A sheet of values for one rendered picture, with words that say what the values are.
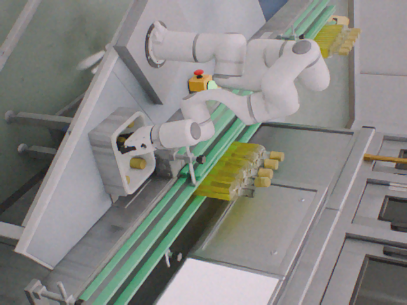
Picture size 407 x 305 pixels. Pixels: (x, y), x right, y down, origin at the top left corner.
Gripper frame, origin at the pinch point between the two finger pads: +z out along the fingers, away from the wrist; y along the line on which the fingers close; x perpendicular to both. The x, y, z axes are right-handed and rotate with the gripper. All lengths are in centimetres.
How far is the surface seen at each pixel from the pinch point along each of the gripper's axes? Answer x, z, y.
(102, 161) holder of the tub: -1.6, 3.6, -7.3
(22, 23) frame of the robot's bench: 40, 52, 33
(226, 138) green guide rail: -24.0, -8.7, 39.6
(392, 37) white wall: -201, 79, 607
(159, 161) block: -14.8, 0.3, 11.6
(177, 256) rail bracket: -35.2, -11.8, -12.5
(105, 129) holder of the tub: 7.0, -0.7, -3.7
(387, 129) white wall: -330, 112, 585
